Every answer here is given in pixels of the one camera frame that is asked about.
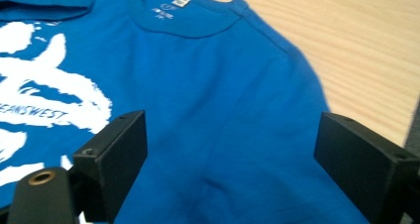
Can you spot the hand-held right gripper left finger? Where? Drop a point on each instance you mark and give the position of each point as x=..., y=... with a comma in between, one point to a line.
x=115, y=164

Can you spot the blue printed t-shirt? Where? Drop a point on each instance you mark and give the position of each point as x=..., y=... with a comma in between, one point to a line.
x=214, y=101

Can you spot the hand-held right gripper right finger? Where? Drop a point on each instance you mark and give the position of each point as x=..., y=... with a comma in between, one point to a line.
x=366, y=171

